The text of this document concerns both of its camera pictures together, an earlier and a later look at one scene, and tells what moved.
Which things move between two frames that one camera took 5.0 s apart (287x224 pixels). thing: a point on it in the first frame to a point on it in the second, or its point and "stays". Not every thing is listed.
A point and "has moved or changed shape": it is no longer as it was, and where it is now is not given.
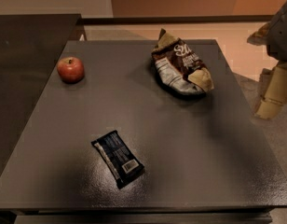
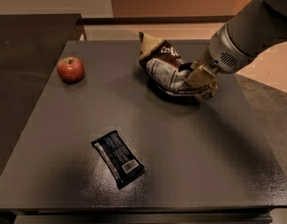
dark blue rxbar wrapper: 122,163 stays
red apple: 71,69 stays
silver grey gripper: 281,37 to 220,54
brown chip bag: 177,66 has moved or changed shape
